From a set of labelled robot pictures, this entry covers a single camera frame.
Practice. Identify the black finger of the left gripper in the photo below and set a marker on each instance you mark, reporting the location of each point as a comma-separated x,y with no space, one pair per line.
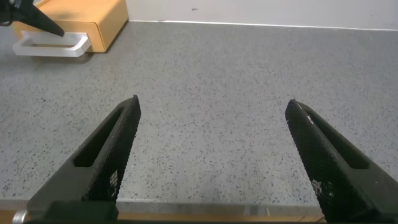
37,18

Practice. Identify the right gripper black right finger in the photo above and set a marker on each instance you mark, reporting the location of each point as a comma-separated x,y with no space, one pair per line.
329,161

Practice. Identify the yellow drawer cabinet case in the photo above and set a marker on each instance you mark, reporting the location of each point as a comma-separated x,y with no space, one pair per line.
90,9

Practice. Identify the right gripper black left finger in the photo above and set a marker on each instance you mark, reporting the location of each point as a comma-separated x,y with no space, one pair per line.
102,161

